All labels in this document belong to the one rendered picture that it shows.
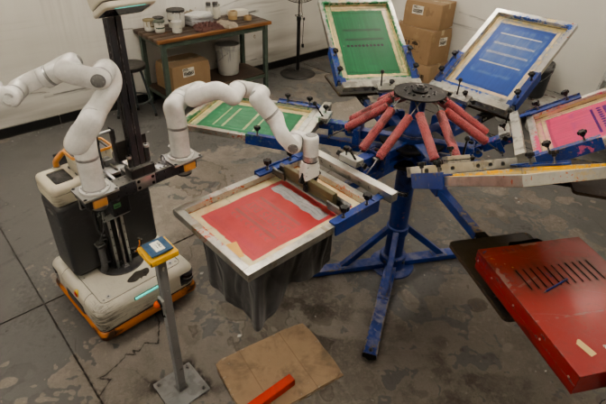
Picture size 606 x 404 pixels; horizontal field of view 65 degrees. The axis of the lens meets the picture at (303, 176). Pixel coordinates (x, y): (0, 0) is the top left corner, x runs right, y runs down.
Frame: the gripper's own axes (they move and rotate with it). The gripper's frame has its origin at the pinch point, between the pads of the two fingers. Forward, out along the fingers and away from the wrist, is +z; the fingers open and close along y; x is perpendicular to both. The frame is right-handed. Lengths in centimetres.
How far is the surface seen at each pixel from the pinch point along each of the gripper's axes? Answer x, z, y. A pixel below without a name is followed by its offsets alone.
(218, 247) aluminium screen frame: 8, 2, 59
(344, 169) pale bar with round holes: 2.5, -2.2, -22.2
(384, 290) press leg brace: 18, 94, -54
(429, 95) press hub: 8, -30, -83
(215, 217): -14.9, 5.7, 45.7
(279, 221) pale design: 6.3, 5.8, 25.0
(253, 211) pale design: -7.5, 5.7, 29.1
